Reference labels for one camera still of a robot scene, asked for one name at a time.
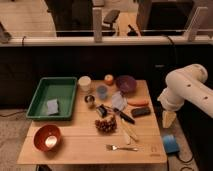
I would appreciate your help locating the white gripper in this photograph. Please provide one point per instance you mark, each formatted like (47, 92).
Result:
(169, 102)

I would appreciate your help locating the purple grape bunch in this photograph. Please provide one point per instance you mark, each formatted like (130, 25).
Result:
(106, 126)

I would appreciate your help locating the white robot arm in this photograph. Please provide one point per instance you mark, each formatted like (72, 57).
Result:
(185, 84)

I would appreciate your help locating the purple bowl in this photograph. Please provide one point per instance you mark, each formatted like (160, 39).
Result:
(126, 83)

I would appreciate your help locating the red bowl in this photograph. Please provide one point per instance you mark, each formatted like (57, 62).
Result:
(47, 137)

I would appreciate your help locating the blue tape roll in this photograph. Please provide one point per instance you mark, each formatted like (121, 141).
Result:
(170, 144)

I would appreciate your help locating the black rectangular block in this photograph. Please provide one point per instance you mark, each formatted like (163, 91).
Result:
(138, 112)

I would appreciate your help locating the orange carrot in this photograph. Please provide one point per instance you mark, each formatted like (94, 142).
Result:
(137, 103)

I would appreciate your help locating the cream banana peel strip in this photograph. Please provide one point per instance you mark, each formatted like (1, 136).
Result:
(128, 133)

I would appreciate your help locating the wooden table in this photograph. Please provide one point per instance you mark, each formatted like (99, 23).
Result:
(83, 144)

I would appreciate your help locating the clear plastic bag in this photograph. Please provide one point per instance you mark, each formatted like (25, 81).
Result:
(118, 101)

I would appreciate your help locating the silver fork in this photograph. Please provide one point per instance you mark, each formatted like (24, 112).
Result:
(114, 147)

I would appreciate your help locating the apple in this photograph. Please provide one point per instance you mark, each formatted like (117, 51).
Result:
(108, 79)

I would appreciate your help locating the small metal cup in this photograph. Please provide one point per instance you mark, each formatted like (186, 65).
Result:
(90, 101)

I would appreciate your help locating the white cup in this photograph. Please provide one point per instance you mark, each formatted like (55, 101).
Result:
(85, 83)

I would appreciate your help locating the green plastic tray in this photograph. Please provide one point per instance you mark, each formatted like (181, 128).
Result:
(61, 88)

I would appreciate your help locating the black office chair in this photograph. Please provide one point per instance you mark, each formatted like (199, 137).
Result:
(109, 20)

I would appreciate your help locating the blue sponge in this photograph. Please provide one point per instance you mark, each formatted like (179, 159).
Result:
(52, 107)

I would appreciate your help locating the black handled knife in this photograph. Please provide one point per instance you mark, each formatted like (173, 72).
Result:
(123, 116)

